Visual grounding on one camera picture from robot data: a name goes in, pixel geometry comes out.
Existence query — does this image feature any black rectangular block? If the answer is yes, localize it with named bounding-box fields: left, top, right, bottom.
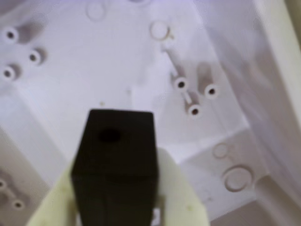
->
left=71, top=108, right=160, bottom=226

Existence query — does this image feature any grey plastic box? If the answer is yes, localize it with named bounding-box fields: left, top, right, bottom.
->
left=0, top=0, right=301, bottom=226

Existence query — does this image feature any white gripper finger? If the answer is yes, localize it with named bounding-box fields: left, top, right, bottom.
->
left=154, top=147, right=208, bottom=226
left=25, top=164, right=80, bottom=226

